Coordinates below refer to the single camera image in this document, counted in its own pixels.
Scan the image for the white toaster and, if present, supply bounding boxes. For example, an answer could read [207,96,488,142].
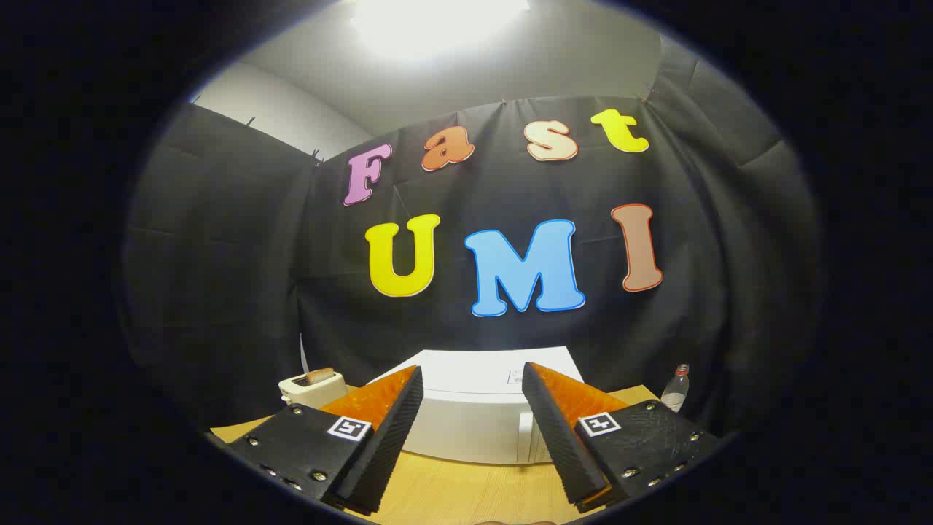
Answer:
[278,368,347,411]

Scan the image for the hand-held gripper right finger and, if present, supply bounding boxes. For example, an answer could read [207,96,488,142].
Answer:
[522,362,722,515]

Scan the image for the white microwave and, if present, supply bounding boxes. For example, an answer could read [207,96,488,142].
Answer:
[368,348,587,465]

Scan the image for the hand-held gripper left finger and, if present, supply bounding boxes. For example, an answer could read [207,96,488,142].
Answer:
[208,365,425,517]

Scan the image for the clear plastic water bottle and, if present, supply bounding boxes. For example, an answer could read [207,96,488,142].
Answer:
[660,364,690,413]

